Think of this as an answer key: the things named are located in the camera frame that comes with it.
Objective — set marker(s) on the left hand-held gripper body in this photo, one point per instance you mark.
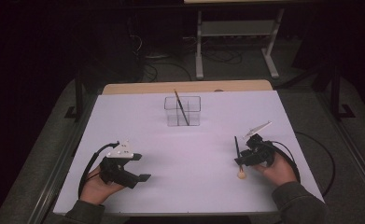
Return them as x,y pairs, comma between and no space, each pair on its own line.
115,172

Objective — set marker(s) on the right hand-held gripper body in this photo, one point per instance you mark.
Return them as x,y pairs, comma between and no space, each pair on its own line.
259,151

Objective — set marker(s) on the dark pencil with cream topper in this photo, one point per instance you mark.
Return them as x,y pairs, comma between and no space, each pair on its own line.
237,144

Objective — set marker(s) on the clear plastic pen holder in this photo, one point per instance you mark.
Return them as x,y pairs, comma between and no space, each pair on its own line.
192,113

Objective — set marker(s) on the dark pencil with orange tip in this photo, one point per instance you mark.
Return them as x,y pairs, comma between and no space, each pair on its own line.
181,109

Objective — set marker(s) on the person's left hand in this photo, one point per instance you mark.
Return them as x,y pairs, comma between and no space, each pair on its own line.
96,189

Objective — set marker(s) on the person's right hand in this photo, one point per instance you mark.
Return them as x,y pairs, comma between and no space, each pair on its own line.
278,172

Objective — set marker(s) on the white table cover board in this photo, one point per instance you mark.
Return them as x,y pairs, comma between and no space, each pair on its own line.
195,193

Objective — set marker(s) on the black metal stand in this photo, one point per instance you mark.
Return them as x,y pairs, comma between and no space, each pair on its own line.
336,96
79,99

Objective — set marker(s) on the aluminium frame rail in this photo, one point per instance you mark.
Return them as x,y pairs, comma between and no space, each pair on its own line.
58,174
354,155

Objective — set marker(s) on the white metal desk frame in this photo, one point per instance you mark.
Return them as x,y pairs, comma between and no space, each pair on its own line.
237,28

